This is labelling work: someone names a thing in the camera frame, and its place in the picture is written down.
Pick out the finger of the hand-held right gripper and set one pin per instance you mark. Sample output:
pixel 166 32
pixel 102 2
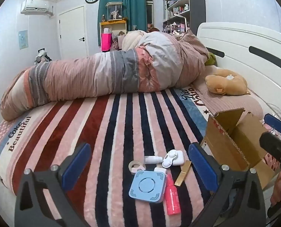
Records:
pixel 275 123
pixel 272 144

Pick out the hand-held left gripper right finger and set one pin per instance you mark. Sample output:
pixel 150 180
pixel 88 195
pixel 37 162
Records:
pixel 202 167

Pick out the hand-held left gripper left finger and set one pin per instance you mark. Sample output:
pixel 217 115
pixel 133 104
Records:
pixel 76 167

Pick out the gold lipstick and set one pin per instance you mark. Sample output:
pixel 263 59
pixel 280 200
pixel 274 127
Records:
pixel 183 173

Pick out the white earbud case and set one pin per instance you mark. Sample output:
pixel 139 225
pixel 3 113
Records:
pixel 180 159

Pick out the brown cardboard box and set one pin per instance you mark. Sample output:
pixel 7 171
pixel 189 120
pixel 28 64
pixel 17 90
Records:
pixel 244 144

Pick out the white contact lens case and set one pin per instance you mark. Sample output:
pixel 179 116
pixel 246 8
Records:
pixel 170 157

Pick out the pink spray bottle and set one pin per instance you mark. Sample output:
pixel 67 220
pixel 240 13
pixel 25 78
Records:
pixel 172 196

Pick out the small white box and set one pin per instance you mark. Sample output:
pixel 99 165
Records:
pixel 159 169

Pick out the small white bottle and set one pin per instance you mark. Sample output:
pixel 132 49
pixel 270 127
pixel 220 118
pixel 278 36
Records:
pixel 152 159

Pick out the blue square device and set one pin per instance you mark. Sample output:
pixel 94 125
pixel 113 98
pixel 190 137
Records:
pixel 147 185

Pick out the person's right hand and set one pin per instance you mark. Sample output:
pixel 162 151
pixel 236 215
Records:
pixel 278 189

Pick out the pink dotted sheet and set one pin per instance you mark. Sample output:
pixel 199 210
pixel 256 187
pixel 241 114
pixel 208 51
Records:
pixel 270 163

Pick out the striped plush blanket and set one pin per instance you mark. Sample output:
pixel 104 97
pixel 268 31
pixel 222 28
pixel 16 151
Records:
pixel 95 134

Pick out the pink ribbed pillow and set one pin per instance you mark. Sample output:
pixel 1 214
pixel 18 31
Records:
pixel 230 104

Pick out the clear tape roll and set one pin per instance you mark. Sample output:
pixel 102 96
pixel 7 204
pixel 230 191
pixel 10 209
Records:
pixel 135 167

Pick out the brown plush toy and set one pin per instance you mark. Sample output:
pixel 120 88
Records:
pixel 225 82

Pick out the white bed headboard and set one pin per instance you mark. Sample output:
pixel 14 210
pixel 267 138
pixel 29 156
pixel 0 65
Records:
pixel 249 52

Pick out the green plush toy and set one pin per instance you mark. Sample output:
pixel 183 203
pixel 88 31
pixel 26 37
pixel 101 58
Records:
pixel 211 60

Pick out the pink grey striped duvet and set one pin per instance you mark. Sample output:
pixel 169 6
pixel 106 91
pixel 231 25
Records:
pixel 107 75

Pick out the pink gift bag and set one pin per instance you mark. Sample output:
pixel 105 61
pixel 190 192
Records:
pixel 106 41

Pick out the white door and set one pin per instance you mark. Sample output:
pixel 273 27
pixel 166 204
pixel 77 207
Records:
pixel 73 32

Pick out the yellow side table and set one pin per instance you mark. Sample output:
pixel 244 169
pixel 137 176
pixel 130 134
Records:
pixel 113 27

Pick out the dark bookshelf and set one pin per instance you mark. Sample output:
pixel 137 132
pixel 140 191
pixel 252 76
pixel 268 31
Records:
pixel 178 4

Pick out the glass display case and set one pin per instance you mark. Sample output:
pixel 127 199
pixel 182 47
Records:
pixel 114 10

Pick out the white air conditioner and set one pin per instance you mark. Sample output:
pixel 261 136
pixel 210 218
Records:
pixel 35 6

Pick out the teal curtain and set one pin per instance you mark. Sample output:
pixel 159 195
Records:
pixel 123 4

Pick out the window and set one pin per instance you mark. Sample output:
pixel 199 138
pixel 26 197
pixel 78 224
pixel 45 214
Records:
pixel 149 2

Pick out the blue wall poster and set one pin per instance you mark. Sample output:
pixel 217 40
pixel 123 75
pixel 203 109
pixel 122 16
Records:
pixel 22 39

